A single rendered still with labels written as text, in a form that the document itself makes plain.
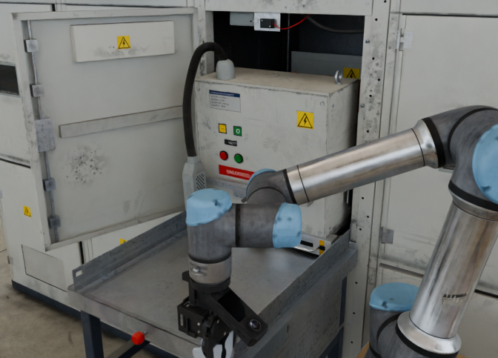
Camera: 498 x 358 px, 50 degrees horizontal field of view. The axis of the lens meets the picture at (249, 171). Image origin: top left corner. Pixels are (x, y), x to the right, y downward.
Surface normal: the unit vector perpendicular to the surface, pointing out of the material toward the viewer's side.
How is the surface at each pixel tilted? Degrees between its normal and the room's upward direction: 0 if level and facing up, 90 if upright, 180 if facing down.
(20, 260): 90
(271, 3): 90
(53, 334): 0
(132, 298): 0
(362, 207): 90
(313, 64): 90
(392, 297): 7
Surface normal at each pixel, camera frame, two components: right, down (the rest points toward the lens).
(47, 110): 0.63, 0.25
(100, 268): 0.84, 0.18
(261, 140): -0.54, 0.33
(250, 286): 0.00, -0.95
